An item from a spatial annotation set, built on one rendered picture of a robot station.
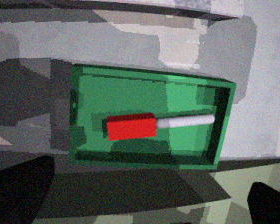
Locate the red-headed metal pin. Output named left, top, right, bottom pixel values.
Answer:
left=107, top=112, right=214, bottom=140

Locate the green tray floor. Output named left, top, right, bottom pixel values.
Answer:
left=76, top=72, right=220, bottom=156

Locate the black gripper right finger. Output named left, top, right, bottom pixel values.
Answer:
left=248, top=181, right=280, bottom=224

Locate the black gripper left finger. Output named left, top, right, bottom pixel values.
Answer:
left=0, top=156, right=55, bottom=224

